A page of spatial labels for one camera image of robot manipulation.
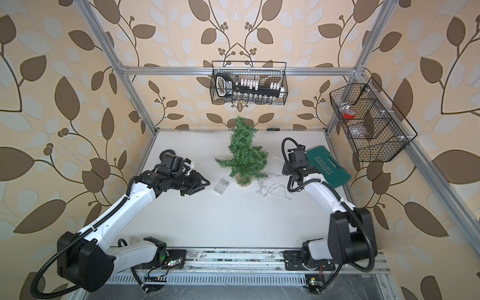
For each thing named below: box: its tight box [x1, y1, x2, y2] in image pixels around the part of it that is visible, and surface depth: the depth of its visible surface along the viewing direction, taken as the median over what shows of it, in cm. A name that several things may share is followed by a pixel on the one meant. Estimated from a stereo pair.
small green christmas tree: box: [215, 115, 269, 187], surface depth 79 cm
